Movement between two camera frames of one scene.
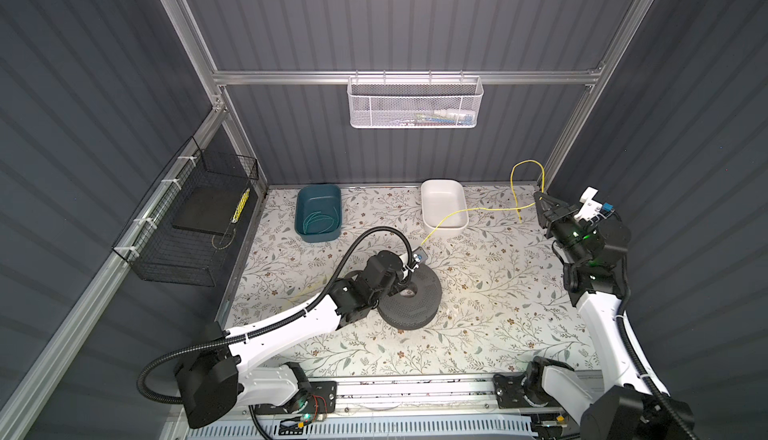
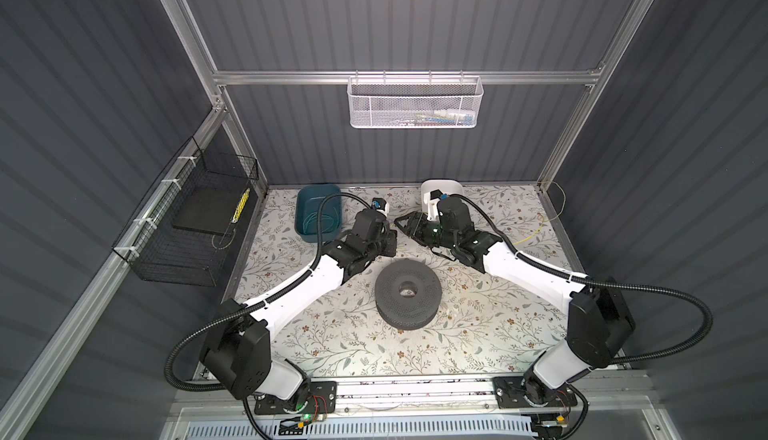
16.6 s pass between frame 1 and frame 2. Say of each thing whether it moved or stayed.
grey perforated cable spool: stayed
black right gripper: moved
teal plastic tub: stayed
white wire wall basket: stayed
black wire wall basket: stayed
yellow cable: moved
